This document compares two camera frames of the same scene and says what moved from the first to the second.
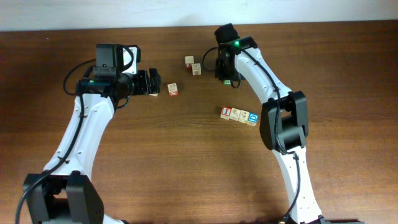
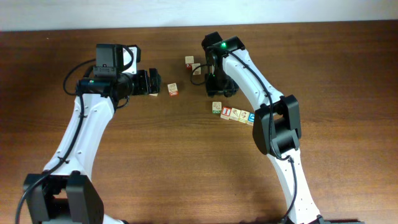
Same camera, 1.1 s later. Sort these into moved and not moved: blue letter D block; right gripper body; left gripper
Moved: right gripper body
Not moved: blue letter D block; left gripper
